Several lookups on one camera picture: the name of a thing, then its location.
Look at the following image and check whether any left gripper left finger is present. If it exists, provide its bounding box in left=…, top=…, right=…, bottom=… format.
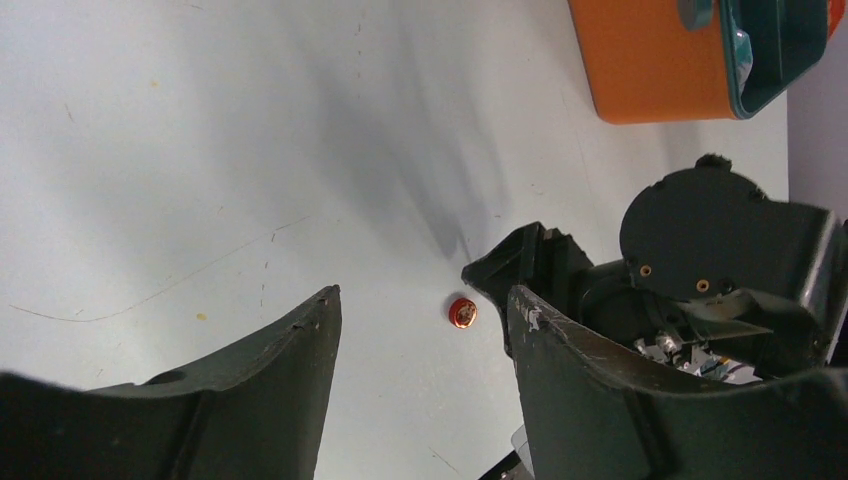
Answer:
left=1, top=285, right=342, bottom=479

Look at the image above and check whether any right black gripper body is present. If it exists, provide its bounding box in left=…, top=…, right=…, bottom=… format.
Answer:
left=461, top=154, right=847, bottom=379

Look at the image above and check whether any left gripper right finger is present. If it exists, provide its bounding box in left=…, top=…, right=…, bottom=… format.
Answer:
left=507, top=286, right=847, bottom=479

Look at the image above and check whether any small red round tin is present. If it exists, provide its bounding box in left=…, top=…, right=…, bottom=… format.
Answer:
left=448, top=297, right=478, bottom=329

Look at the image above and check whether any orange medicine kit box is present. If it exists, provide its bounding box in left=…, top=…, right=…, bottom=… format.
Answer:
left=569, top=0, right=847, bottom=125

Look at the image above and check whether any teal divided tray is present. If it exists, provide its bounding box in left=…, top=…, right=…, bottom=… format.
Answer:
left=718, top=0, right=830, bottom=120

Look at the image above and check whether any teal bandage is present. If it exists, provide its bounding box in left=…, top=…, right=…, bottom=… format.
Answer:
left=733, top=26, right=754, bottom=93

